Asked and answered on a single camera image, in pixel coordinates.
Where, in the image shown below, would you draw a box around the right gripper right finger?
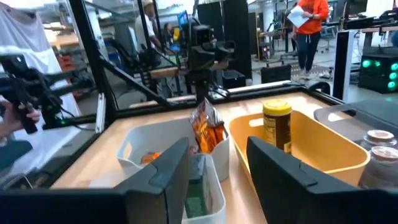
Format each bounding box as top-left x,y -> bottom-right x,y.
247,136 -> 398,224

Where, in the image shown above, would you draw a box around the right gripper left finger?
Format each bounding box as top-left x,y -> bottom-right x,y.
0,137 -> 190,224

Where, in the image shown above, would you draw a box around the small cork-lid glass jar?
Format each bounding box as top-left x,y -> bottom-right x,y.
358,146 -> 398,190
360,129 -> 398,151

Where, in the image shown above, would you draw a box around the yellow-lid brown spice jar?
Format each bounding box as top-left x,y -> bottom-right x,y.
262,99 -> 292,155

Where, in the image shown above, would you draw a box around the green spice tin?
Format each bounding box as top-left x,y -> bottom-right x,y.
185,154 -> 212,218

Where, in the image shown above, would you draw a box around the orange brown spice packet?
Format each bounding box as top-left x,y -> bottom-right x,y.
190,98 -> 225,154

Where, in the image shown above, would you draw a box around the yellow plastic bin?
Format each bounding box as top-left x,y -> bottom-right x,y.
229,110 -> 371,194

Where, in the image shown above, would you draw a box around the clear plastic bin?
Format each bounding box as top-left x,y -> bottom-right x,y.
182,153 -> 227,224

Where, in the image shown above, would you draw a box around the white plastic bin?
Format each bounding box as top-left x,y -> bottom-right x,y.
116,116 -> 230,183

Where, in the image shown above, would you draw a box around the dark grey plastic bin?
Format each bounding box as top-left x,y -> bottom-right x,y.
313,99 -> 398,147

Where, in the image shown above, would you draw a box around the person's hand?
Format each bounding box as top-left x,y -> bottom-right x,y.
0,101 -> 41,139

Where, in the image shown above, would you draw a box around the black equipment box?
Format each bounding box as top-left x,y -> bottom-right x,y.
260,63 -> 292,84

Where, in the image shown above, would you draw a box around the black handheld controller device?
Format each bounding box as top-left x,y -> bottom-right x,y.
0,55 -> 94,135

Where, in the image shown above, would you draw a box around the black computer green lights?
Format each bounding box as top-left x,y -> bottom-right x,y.
358,55 -> 398,94

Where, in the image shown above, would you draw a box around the black case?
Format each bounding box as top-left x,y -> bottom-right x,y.
222,68 -> 247,90

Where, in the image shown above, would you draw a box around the wooden bench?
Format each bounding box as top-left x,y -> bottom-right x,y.
149,60 -> 231,80

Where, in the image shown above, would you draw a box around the person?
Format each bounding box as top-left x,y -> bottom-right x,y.
287,0 -> 330,77
135,0 -> 163,52
0,0 -> 82,187

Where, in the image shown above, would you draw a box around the wooden workbench grey legs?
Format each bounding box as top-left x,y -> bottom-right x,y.
360,24 -> 398,57

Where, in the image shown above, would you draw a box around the white paper sheet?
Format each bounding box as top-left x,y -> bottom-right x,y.
286,5 -> 307,29

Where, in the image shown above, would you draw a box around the black partition screen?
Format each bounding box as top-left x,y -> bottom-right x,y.
197,0 -> 252,78

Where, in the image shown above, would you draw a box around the black post white base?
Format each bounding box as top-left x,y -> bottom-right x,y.
332,29 -> 356,101

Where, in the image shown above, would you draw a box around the black aluminium table frame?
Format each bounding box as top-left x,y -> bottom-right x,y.
43,0 -> 346,133

